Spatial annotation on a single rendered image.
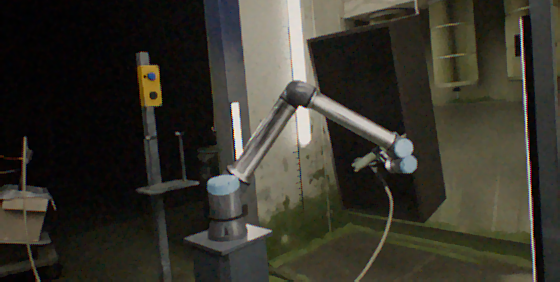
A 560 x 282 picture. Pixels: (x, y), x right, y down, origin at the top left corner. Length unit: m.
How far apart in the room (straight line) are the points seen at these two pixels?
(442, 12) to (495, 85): 0.75
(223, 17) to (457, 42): 1.80
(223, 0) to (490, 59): 2.20
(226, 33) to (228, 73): 0.28
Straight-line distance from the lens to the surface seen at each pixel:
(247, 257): 1.90
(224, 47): 2.78
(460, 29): 3.45
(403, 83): 2.31
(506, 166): 3.44
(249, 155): 2.01
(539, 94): 1.35
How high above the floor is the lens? 1.25
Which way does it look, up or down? 3 degrees down
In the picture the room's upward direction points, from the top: 5 degrees counter-clockwise
